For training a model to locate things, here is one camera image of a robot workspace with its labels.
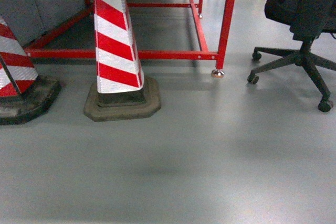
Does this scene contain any black office chair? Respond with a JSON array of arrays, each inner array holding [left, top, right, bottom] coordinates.
[[247, 0, 335, 112]]

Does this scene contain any red white traffic cone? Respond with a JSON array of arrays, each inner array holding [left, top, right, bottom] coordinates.
[[84, 0, 161, 122]]

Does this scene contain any red metal table frame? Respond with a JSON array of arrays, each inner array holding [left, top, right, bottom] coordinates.
[[25, 0, 235, 78]]

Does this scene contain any red white cone left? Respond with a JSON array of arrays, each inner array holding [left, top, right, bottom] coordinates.
[[1, 17, 61, 125]]

